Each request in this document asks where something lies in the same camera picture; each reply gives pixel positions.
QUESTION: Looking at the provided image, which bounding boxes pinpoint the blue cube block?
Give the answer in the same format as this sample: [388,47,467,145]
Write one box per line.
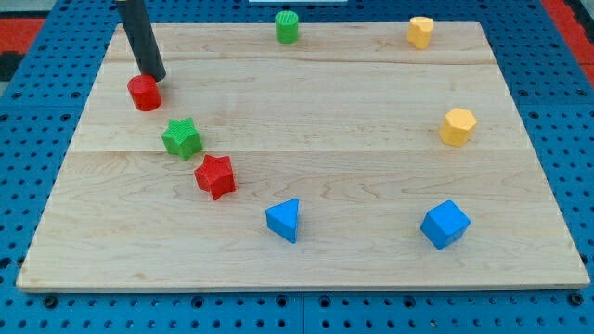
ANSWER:
[420,199,471,250]

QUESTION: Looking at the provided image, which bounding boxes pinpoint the yellow hexagon block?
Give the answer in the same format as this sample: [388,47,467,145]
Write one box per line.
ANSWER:
[438,108,478,147]

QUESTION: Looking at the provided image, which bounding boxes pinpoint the wooden board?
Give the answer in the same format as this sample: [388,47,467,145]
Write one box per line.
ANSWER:
[16,22,589,293]

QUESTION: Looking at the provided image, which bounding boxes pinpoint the blue triangle block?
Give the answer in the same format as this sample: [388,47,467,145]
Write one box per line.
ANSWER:
[265,199,300,243]

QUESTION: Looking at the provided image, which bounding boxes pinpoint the red star block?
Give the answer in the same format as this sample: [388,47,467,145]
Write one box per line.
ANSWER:
[194,154,237,200]

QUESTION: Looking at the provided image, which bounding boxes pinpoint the green star block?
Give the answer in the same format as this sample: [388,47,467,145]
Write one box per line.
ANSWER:
[161,118,203,161]

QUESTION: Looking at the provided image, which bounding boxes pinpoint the green cylinder block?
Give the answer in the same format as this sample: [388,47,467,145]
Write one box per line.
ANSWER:
[275,10,299,44]

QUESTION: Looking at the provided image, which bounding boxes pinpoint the red cylinder block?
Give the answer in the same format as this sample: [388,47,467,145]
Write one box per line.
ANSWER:
[127,74,161,111]

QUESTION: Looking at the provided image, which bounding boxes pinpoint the yellow heart block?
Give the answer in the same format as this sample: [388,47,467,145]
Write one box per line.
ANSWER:
[407,16,434,49]

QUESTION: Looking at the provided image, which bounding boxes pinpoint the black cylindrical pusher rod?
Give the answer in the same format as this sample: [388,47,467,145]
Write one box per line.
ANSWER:
[114,0,166,83]

